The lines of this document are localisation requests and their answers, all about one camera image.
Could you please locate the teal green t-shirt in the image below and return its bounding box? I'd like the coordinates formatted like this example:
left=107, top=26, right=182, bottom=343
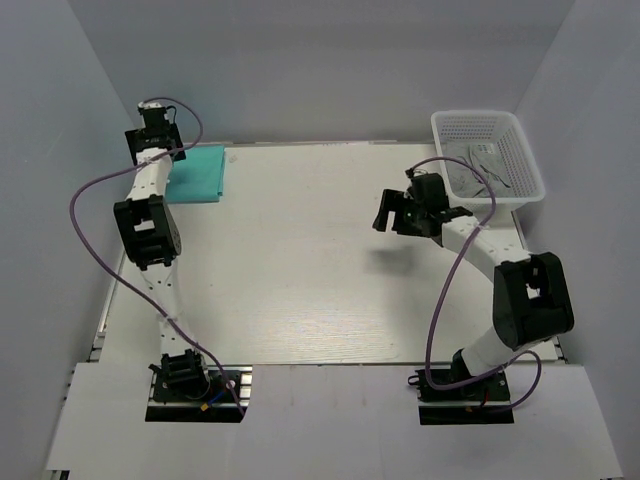
left=165, top=145, right=225, bottom=205

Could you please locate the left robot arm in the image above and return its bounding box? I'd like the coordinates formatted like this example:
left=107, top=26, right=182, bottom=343
left=114, top=152, right=212, bottom=399

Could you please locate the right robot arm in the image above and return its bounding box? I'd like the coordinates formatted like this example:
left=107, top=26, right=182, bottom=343
left=373, top=189, right=575, bottom=399

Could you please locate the grey t-shirt in basket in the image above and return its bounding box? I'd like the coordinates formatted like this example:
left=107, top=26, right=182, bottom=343
left=442, top=142, right=513, bottom=198

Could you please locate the white plastic laundry basket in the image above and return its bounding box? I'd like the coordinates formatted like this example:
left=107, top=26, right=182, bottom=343
left=431, top=110, right=546, bottom=211

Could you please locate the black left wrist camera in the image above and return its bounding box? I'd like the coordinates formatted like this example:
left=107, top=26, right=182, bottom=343
left=137, top=101, right=177, bottom=130

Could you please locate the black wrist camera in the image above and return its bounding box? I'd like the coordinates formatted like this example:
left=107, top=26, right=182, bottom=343
left=137, top=101, right=177, bottom=130
left=406, top=169, right=450, bottom=213

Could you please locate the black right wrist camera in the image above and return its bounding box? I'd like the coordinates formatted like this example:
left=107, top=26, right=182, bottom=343
left=406, top=169, right=450, bottom=213

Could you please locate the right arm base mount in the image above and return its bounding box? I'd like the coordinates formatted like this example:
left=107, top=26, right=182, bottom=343
left=407, top=369, right=514, bottom=426

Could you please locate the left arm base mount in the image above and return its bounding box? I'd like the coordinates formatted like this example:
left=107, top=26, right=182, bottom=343
left=145, top=366, right=253, bottom=424

